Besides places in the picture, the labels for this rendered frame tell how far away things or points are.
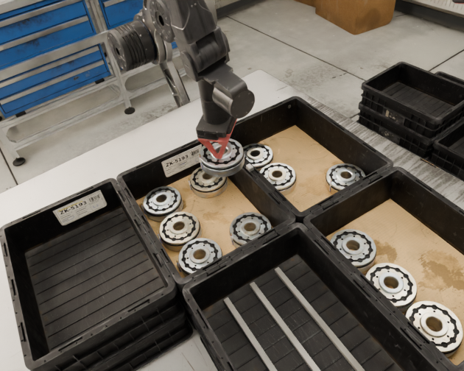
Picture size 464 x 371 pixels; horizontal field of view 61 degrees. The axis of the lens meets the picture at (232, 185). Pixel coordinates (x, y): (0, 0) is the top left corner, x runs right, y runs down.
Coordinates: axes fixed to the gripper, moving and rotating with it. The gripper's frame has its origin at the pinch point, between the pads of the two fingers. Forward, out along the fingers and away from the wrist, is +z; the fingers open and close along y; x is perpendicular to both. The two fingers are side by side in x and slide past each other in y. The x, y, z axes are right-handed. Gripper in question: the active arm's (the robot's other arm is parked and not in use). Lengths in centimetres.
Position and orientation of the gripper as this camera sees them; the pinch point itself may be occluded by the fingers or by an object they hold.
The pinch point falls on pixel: (221, 148)
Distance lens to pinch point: 90.2
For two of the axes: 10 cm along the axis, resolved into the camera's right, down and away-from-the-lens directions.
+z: 0.8, 6.8, 7.3
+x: -9.6, -1.4, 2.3
